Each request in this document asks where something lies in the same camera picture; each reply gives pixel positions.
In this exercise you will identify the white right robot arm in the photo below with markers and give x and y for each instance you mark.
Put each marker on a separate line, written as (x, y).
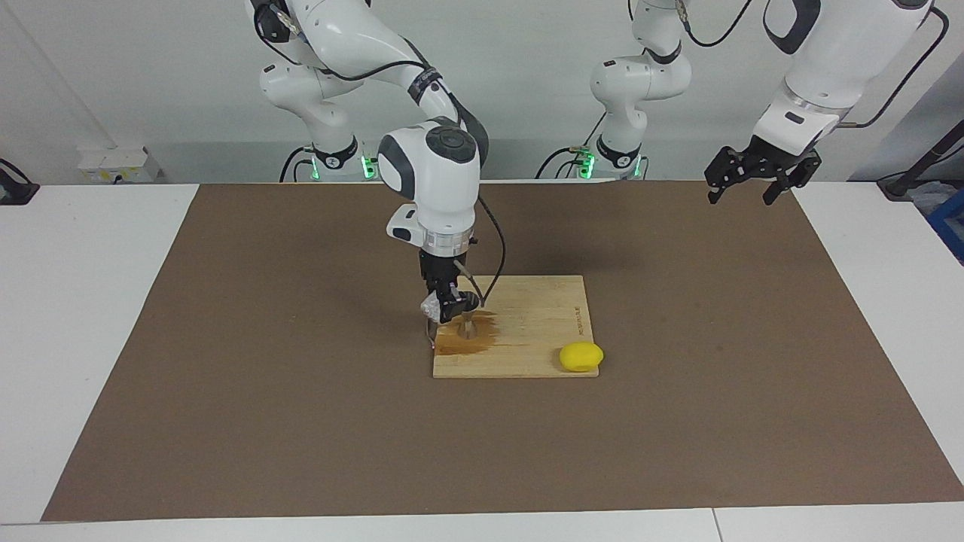
(437, 181)

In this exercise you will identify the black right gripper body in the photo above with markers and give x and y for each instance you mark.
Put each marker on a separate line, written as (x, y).
(439, 272)

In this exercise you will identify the wooden cutting board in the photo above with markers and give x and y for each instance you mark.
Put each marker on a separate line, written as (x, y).
(527, 324)

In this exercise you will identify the black stand leg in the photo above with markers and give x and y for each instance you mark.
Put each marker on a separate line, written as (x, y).
(922, 165)

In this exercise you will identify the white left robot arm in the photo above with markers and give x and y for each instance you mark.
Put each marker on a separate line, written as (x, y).
(828, 60)

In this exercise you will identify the white wall power strip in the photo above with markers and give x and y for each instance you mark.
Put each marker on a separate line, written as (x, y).
(120, 162)

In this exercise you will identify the yellow lemon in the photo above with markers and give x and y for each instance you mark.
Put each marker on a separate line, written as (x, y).
(580, 357)

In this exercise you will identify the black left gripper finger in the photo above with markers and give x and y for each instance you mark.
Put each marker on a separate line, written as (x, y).
(802, 172)
(727, 164)

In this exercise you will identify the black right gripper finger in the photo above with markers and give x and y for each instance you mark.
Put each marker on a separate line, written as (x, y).
(456, 302)

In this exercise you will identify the small clear glass cup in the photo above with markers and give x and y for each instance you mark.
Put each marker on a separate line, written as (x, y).
(431, 307)

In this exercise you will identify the blue box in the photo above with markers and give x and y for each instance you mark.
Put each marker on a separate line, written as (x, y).
(950, 226)

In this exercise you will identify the metal jigger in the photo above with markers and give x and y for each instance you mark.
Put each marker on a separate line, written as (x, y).
(468, 331)

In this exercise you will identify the black clamp mount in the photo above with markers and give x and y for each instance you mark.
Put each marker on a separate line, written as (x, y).
(15, 192)

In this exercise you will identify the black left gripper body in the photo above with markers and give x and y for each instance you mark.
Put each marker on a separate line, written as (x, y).
(772, 156)

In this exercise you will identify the brown table mat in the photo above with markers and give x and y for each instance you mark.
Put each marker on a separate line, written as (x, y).
(376, 452)

